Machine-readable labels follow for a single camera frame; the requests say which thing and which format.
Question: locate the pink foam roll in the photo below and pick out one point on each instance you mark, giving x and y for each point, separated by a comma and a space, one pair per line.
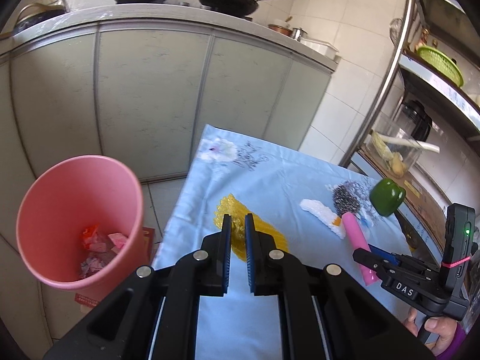
358, 241

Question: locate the purple sleeve forearm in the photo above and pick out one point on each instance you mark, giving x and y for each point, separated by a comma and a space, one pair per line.
455, 340

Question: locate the clear plastic vegetable container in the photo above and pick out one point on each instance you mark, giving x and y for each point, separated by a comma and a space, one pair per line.
393, 148

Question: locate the pink plastic trash bin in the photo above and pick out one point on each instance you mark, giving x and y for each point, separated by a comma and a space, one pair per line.
80, 192

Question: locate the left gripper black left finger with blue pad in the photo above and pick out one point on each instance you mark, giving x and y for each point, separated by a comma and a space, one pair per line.
153, 314

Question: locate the green bell pepper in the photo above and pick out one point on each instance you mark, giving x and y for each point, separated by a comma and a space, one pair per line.
386, 197

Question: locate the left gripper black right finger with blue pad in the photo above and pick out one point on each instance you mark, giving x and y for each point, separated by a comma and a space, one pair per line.
324, 313

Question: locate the trash in bin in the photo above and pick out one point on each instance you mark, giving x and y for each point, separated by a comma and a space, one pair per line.
101, 249

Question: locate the white plastic tray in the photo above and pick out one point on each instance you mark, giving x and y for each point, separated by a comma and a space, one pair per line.
313, 49

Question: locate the person's right hand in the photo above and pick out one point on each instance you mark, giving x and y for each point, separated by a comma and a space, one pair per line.
430, 326

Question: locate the black blender jug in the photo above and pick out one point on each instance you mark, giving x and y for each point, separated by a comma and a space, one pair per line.
413, 119

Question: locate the grey kitchen cabinet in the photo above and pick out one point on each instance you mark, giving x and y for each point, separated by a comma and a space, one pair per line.
138, 83

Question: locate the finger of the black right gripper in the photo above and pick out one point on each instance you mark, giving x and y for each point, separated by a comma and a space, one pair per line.
369, 263

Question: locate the steel wool scourer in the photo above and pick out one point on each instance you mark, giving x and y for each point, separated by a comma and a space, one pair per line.
345, 199

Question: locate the green plastic basket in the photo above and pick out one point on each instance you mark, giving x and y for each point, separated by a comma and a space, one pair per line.
442, 63

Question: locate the dark pot with handle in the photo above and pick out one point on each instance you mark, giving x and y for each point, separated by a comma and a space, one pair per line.
32, 14

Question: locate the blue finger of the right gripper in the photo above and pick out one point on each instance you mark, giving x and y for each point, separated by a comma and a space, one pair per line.
390, 257

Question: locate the light blue tablecloth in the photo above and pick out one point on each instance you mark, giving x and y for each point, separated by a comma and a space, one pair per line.
271, 181

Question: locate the steel shelf rack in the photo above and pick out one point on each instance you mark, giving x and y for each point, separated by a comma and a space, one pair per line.
452, 26

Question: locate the copper small pot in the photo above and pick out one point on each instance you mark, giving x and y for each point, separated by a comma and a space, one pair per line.
281, 26

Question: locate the small steel cup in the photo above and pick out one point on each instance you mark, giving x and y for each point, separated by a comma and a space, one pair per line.
298, 34

